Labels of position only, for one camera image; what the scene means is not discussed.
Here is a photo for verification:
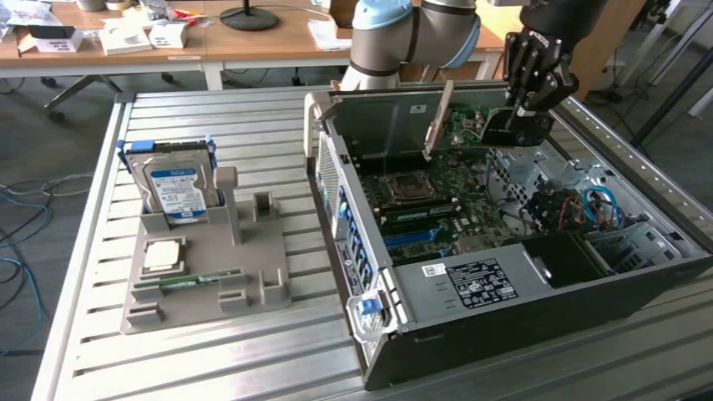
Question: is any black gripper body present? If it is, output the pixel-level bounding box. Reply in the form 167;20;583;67
518;0;612;53

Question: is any black graphics card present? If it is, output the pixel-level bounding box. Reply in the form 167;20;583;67
420;79;558;162

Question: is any white table leg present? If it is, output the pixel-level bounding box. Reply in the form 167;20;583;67
612;0;688;89

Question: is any black metal pole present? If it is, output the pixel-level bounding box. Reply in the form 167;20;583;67
632;8;713;147

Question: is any green motherboard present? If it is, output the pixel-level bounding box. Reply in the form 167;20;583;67
356;154;531;266

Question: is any brown cardboard box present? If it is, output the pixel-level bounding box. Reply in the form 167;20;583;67
328;0;359;30

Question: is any white paper stack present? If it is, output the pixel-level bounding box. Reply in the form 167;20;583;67
308;18;354;52

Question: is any CPU socket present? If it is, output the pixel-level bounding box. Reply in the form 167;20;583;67
383;171;443;206

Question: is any silver disk bay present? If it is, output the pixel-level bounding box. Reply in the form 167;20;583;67
582;221;688;275

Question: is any chipset heatsink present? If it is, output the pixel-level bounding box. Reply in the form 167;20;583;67
455;236;490;255

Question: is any wooden office desk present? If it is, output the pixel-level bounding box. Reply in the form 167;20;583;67
206;0;512;91
0;0;224;91

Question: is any blue expansion slot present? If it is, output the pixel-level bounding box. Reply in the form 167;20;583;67
384;229;443;248

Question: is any black lamp base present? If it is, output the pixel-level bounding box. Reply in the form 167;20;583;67
219;0;280;33

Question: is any grey power supply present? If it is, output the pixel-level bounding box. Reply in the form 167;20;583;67
390;243;554;326

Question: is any open PC case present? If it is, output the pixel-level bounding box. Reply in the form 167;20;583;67
303;76;713;392

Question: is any red and yellow item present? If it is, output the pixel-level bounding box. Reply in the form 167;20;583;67
171;7;211;28

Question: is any blue case latch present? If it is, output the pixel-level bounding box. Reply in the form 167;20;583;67
356;294;382;317

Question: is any small white labelled box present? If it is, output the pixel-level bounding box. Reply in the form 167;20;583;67
148;23;190;50

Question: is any white printed packet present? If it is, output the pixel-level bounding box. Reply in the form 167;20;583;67
139;0;172;21

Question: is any hard disk with blue rails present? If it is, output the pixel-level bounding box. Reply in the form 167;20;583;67
116;134;220;226

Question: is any white packaging tray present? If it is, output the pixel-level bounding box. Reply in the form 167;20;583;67
99;20;154;57

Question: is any grey parts rack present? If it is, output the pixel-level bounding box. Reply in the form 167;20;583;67
119;165;296;335

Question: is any green RAM stick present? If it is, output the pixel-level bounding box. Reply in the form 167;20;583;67
132;268;244;290

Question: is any office chair base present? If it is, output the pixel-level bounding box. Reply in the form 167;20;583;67
43;74;126;123

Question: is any silver CPU chip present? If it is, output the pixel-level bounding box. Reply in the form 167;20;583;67
143;241;183;271

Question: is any white box with black opening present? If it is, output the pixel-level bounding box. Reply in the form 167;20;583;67
27;24;86;54

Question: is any brown cardboard piece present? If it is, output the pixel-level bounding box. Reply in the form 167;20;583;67
15;27;39;58

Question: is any blue wire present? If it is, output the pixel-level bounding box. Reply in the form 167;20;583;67
582;183;627;231

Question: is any orange wire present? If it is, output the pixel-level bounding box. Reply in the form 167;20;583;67
560;195;594;229

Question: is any black wire bundle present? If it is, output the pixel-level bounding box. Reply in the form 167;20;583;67
527;187;587;233

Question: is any white floor cable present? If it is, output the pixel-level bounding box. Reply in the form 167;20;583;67
0;172;96;198

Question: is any blue floor cable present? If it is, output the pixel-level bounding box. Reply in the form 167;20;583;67
0;183;52;358

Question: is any black floor cable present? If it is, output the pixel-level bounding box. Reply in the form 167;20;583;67
0;200;55;312

